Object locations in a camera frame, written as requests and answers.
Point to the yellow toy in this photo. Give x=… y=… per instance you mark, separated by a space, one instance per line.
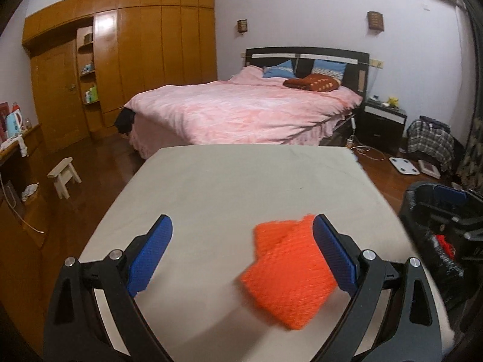
x=393 y=101

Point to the wall socket panel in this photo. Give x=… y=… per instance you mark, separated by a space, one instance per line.
x=376 y=63

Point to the light blue kettle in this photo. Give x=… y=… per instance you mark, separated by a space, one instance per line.
x=14 y=122

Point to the white and red scale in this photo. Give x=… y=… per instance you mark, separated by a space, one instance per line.
x=429 y=169

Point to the red box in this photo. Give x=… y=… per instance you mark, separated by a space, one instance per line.
x=3 y=120

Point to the wooden wardrobe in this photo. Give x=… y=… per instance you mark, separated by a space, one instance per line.
x=151 y=45

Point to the white bathroom scale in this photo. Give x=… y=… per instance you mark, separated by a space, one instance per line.
x=403 y=166

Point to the pink blanket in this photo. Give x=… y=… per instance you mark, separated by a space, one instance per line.
x=234 y=109

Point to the wooden side desk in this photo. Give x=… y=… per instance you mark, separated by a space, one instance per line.
x=15 y=230

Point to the patterned curtain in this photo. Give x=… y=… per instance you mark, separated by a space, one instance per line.
x=471 y=154

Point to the floor power strip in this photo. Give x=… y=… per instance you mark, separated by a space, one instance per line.
x=352 y=143

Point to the white wooden stool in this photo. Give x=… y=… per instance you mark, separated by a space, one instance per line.
x=62 y=169

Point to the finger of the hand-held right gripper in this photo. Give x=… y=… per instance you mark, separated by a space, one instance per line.
x=451 y=195
x=445 y=222

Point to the white crumpled cloth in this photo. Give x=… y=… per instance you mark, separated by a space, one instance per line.
x=30 y=191

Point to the brown wall lamp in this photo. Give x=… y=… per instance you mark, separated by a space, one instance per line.
x=376 y=20
x=242 y=25

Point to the black trash bin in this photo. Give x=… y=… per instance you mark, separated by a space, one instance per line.
x=445 y=275

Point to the dark red patterned pillow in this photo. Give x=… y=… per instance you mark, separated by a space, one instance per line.
x=315 y=83

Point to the plaid cloth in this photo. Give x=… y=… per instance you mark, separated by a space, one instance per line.
x=430 y=145

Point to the black cloth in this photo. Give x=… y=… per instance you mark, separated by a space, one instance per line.
x=124 y=120

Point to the blue pillow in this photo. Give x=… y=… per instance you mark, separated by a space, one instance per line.
x=330 y=68
x=279 y=69

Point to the dark wooden bed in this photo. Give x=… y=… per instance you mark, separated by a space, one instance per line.
x=339 y=54

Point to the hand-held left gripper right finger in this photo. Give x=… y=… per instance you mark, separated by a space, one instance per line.
x=336 y=254

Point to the dark nightstand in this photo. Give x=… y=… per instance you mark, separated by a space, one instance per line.
x=381 y=128

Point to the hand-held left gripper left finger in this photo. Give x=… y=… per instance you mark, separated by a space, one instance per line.
x=151 y=256

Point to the orange cloth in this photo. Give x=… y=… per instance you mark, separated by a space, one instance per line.
x=286 y=282

